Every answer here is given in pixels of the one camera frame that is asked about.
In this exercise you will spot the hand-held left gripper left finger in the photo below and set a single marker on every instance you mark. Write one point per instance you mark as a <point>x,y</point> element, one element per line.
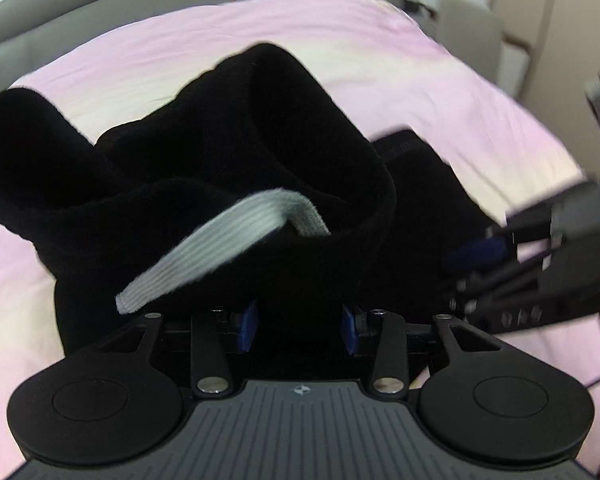
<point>248,326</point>

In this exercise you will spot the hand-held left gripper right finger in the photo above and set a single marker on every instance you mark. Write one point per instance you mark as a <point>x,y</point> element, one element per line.
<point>352,328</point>

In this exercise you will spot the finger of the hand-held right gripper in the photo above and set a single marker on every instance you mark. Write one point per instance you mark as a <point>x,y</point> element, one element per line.
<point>475,254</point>
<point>505,282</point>

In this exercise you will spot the pink floral bed sheet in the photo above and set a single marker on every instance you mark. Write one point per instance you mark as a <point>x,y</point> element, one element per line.
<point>430,100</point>

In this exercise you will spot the white bedside cabinet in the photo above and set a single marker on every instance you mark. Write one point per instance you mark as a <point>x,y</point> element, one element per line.
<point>515,65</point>

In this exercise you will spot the beige wardrobe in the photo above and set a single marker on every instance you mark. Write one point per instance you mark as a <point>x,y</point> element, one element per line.
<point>555,20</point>

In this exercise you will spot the grey upholstered headboard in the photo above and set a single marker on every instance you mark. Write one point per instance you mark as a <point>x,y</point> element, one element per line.
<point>130,5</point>

